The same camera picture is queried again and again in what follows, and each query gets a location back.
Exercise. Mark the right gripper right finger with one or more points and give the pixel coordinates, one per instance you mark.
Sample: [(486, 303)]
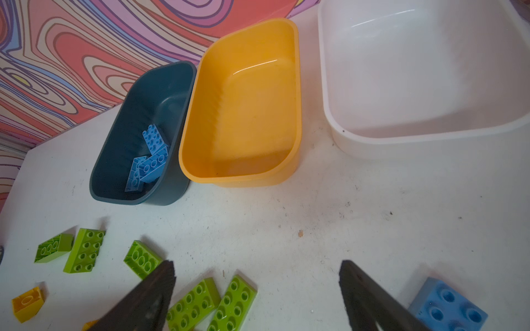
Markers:
[(369, 306)]

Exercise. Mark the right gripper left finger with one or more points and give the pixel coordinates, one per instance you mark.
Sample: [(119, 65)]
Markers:
[(146, 306)]

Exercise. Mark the blue lego bottom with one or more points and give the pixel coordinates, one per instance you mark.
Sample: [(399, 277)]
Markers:
[(441, 308)]

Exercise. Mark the blue lego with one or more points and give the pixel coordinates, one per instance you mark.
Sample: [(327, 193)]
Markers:
[(152, 168), (441, 308), (154, 138), (134, 184)]

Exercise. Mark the green lego pair left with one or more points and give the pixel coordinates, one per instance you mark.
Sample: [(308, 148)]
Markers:
[(194, 306)]

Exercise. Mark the green lego pair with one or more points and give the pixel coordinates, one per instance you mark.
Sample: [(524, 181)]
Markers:
[(194, 306), (234, 306)]

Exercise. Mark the yellow lego top cluster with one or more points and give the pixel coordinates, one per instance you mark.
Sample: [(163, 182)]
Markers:
[(87, 326)]

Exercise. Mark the green lego pair right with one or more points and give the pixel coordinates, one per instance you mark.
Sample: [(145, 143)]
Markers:
[(234, 306)]

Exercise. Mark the yellow lego small left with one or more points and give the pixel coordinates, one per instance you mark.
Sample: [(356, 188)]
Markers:
[(27, 305)]

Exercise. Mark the dark teal plastic bin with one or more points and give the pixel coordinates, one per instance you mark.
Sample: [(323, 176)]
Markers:
[(160, 96)]

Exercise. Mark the yellow plastic bin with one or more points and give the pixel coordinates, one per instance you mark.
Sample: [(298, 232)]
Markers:
[(244, 123)]

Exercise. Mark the white plastic bin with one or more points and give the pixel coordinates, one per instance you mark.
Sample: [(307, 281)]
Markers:
[(407, 78)]

